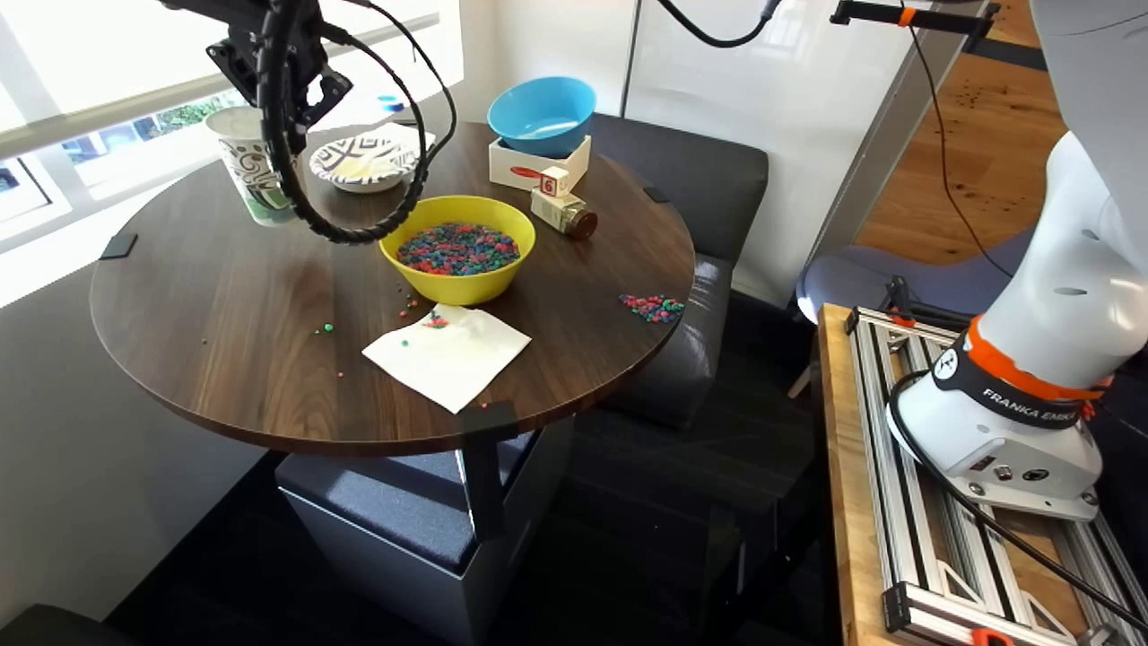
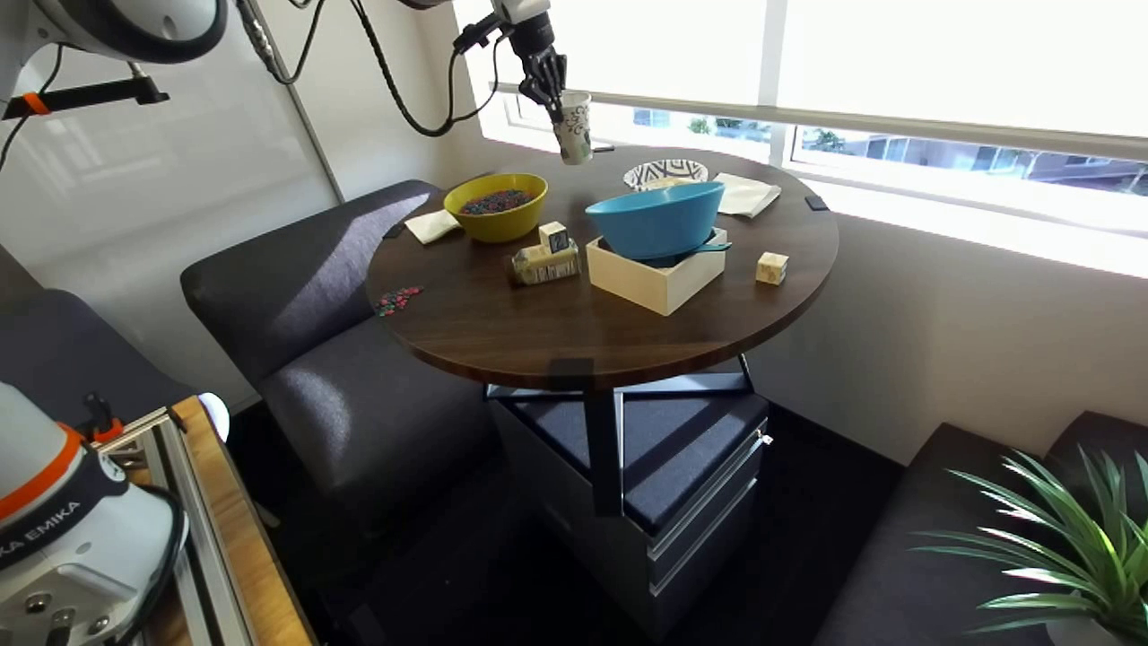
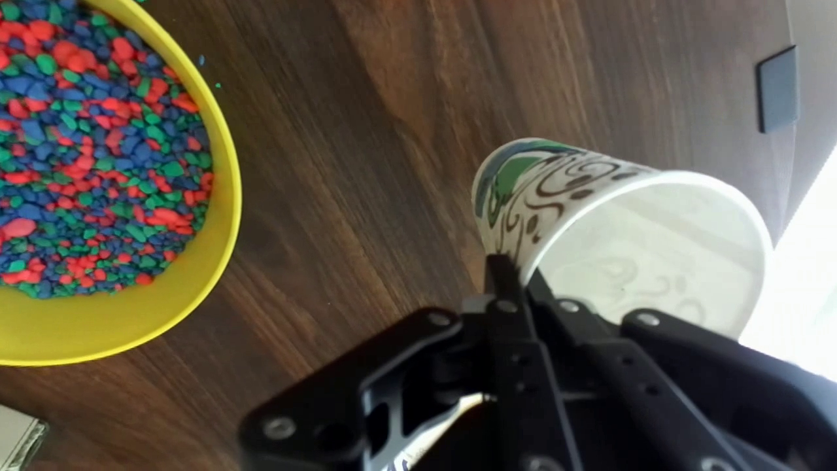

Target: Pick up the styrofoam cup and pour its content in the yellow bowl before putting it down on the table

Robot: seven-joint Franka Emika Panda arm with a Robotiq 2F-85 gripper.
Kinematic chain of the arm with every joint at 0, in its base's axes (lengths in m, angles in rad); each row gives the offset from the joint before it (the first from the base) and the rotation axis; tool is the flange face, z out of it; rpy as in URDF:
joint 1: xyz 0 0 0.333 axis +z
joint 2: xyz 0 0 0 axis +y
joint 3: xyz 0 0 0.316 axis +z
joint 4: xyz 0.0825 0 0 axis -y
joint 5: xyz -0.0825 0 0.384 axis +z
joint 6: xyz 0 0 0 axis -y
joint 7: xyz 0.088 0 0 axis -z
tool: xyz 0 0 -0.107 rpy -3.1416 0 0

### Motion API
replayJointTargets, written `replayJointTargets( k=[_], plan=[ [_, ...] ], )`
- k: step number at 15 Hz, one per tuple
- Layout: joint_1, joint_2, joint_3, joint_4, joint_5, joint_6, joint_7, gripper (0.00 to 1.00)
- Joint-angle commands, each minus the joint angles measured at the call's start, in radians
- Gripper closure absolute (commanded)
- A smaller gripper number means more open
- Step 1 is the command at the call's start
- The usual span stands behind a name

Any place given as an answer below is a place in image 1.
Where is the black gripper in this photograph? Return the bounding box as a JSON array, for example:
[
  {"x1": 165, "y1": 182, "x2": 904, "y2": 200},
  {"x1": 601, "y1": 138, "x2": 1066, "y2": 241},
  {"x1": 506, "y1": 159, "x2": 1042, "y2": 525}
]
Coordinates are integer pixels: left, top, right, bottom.
[{"x1": 159, "y1": 0, "x2": 358, "y2": 133}]

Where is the patterned styrofoam cup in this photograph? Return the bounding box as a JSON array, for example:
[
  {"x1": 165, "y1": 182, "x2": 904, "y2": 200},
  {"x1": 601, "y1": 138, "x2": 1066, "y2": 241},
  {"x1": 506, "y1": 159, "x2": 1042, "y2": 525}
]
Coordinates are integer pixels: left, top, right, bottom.
[{"x1": 205, "y1": 103, "x2": 302, "y2": 231}]

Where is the white black patterned bowl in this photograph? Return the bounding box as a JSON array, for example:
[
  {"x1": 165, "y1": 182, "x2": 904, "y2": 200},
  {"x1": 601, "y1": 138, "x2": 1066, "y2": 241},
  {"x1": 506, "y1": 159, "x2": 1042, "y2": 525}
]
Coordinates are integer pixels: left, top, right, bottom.
[{"x1": 306, "y1": 126, "x2": 424, "y2": 196}]

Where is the colourful gravel heap in bowl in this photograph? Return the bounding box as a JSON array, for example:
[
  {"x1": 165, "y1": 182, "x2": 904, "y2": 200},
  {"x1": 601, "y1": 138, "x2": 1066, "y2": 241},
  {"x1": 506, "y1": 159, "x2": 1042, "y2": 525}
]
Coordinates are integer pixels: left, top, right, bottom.
[{"x1": 394, "y1": 220, "x2": 525, "y2": 280}]

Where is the blue plastic bowl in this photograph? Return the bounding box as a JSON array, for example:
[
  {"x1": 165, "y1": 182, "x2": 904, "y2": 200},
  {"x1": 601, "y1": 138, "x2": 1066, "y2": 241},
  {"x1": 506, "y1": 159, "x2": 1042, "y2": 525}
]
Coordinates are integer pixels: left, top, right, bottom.
[{"x1": 483, "y1": 71, "x2": 600, "y2": 161}]

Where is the yellow plastic bowl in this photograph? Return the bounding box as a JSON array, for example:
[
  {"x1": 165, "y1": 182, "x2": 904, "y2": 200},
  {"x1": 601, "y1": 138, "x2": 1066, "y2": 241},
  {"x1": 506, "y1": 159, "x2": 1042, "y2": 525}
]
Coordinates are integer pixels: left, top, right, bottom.
[{"x1": 374, "y1": 189, "x2": 541, "y2": 308}]

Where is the small black flat device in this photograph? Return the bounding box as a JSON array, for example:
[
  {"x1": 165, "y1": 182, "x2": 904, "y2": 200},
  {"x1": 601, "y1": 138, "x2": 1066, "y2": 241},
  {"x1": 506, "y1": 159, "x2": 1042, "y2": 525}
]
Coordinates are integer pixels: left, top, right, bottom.
[{"x1": 97, "y1": 231, "x2": 144, "y2": 262}]

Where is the white wooden box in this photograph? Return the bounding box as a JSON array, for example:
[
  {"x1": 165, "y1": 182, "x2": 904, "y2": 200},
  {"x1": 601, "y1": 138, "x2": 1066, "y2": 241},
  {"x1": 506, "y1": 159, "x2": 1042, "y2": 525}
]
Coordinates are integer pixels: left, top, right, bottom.
[{"x1": 483, "y1": 133, "x2": 594, "y2": 196}]

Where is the small wooden toy truck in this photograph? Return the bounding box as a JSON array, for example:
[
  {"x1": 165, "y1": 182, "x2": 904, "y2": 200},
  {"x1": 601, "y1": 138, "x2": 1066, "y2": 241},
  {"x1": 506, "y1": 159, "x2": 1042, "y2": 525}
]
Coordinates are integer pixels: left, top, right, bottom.
[{"x1": 527, "y1": 182, "x2": 600, "y2": 241}]

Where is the square white napkin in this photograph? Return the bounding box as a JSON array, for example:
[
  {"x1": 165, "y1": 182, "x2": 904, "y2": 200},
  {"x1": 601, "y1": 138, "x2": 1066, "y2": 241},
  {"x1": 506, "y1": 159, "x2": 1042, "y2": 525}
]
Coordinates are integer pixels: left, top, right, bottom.
[{"x1": 358, "y1": 303, "x2": 533, "y2": 418}]

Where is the black leather sofa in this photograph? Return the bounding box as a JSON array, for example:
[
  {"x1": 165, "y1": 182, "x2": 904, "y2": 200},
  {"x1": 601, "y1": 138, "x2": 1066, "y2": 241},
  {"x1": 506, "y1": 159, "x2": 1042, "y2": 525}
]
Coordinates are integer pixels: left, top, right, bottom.
[{"x1": 570, "y1": 112, "x2": 772, "y2": 433}]

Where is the spilled colourful gravel patch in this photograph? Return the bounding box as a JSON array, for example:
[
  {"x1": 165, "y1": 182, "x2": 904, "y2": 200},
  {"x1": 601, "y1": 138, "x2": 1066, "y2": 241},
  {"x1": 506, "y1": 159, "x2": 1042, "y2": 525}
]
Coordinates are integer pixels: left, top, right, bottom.
[{"x1": 617, "y1": 289, "x2": 690, "y2": 327}]

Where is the black table leg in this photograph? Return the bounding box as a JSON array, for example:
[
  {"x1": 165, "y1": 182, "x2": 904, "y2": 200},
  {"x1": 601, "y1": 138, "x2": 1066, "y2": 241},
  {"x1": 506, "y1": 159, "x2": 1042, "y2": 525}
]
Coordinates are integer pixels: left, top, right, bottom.
[{"x1": 460, "y1": 429, "x2": 512, "y2": 541}]

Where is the grey metal stand pole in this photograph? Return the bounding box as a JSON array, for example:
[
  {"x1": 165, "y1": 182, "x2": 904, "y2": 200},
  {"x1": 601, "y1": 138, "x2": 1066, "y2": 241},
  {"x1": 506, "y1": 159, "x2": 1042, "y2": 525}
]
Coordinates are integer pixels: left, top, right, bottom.
[{"x1": 810, "y1": 25, "x2": 998, "y2": 267}]

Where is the grey round seat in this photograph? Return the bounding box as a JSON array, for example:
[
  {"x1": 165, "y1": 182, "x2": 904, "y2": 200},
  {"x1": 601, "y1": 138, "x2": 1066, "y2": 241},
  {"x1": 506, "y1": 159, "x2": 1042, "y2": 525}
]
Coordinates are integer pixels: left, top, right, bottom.
[{"x1": 793, "y1": 238, "x2": 1033, "y2": 327}]

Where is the wooden base board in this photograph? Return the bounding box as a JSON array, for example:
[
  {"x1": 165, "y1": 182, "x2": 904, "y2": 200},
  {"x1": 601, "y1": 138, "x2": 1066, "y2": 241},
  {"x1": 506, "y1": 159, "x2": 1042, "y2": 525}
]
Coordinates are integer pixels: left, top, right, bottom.
[{"x1": 813, "y1": 303, "x2": 901, "y2": 646}]

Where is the white window frame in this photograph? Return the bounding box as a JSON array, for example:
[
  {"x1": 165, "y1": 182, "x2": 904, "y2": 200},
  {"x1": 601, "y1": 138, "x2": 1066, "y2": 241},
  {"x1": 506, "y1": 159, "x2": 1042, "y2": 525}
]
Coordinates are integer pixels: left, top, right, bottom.
[{"x1": 0, "y1": 11, "x2": 448, "y2": 248}]

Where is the thin black cable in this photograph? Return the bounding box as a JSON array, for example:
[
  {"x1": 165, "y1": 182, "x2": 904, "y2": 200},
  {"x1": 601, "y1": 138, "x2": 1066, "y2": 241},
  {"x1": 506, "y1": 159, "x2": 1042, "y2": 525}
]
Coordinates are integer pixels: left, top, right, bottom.
[{"x1": 907, "y1": 29, "x2": 1019, "y2": 285}]

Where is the aluminium profile robot frame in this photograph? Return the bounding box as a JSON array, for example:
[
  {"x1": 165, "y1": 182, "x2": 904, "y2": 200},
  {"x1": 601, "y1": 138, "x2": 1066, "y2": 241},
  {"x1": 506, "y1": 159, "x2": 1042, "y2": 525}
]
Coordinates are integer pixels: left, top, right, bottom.
[{"x1": 848, "y1": 303, "x2": 1148, "y2": 646}]

